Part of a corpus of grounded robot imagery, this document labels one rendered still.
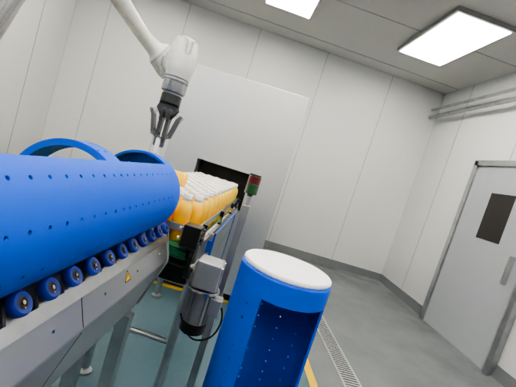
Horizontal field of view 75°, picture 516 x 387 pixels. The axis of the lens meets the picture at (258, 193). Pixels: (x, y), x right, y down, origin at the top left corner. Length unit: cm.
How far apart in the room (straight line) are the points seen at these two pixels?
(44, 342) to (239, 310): 48
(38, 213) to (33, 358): 30
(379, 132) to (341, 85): 101
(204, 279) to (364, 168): 481
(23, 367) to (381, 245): 588
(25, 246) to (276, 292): 60
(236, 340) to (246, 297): 12
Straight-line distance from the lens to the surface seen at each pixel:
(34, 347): 77
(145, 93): 584
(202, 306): 151
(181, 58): 131
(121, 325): 143
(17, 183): 56
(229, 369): 107
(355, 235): 607
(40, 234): 59
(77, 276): 83
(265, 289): 95
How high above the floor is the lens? 130
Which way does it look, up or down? 4 degrees down
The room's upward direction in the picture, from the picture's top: 17 degrees clockwise
